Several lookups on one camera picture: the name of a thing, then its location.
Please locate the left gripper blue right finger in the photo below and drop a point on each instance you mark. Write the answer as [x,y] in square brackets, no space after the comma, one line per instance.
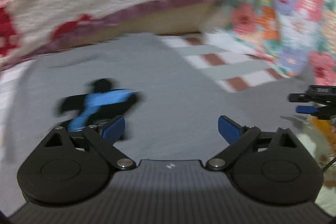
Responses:
[229,129]

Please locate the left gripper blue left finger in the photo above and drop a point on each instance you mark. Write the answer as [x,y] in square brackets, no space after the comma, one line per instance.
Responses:
[114,129]

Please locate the grey knit sweater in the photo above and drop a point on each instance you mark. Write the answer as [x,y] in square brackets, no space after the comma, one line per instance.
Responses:
[267,107]

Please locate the grey plush rabbit toy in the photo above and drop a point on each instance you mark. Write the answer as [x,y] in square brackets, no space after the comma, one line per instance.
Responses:
[318,137]

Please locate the checkered fleece blanket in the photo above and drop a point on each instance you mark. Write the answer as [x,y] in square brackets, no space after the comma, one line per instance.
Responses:
[225,61]

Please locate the floral crochet blanket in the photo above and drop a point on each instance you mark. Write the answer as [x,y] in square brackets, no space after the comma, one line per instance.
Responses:
[289,34]

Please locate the beige bed headboard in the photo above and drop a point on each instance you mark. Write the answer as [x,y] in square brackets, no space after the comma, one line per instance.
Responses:
[201,17]

